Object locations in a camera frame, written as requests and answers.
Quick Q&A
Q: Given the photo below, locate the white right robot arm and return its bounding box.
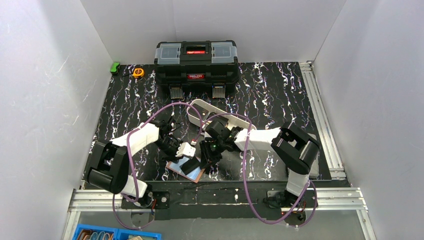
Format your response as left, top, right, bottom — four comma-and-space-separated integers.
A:
199, 120, 321, 208

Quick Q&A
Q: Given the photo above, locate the orange tape measure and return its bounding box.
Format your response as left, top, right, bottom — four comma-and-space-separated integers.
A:
132, 68, 145, 79

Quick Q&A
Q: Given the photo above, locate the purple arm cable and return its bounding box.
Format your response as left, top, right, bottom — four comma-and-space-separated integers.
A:
200, 112, 319, 229
111, 101, 204, 231

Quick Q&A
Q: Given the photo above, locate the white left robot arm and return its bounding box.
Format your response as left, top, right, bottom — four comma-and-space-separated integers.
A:
83, 116, 182, 208

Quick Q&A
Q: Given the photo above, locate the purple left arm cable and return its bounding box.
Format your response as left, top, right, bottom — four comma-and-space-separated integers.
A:
111, 101, 204, 231

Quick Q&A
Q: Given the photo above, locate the black VIP card stack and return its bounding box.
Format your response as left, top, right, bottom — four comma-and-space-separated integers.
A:
180, 156, 200, 175

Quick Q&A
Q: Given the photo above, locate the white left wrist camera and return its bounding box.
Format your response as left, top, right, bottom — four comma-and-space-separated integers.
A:
175, 142, 196, 159

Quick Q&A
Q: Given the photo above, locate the grey flat box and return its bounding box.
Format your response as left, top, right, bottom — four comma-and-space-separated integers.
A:
309, 151, 320, 179

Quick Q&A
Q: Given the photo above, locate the aluminium frame rail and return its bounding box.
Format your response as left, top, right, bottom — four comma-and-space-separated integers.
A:
299, 61, 376, 240

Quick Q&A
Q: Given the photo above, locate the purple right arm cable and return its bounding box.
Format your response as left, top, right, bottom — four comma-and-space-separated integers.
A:
200, 112, 319, 229

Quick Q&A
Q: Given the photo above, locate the black Delixi toolbox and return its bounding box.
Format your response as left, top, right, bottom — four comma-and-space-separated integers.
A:
154, 40, 241, 100

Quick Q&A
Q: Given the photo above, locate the blue plastic bin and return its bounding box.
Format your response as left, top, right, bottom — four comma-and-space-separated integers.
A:
70, 224, 162, 240

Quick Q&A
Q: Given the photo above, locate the brown leather card holder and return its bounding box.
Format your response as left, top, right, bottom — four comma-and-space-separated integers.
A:
166, 156, 205, 183

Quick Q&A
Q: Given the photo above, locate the green small tool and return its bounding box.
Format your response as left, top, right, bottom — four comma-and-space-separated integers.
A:
109, 62, 121, 75

